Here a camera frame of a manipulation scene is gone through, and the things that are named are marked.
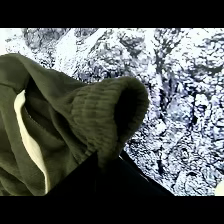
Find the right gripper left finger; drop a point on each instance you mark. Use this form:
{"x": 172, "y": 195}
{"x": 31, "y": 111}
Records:
{"x": 80, "y": 181}

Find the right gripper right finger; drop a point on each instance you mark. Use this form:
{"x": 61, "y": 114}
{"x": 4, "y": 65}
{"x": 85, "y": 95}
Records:
{"x": 130, "y": 181}

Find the dark green garment white stripe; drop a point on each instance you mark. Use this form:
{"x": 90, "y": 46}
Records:
{"x": 66, "y": 126}

